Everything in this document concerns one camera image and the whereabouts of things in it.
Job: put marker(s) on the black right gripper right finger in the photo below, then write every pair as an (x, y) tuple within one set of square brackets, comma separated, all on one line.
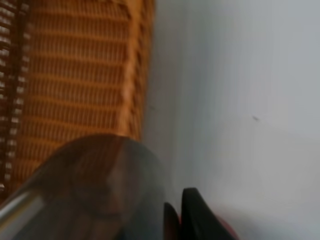
[(198, 222)]

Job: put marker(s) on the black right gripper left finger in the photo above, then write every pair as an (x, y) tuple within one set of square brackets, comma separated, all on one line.
[(171, 224)]

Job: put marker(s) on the grey translucent plastic cup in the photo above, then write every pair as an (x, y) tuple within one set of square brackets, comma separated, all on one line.
[(98, 187)]

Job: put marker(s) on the brown wicker basket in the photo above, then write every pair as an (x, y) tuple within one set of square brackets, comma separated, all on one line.
[(69, 68)]

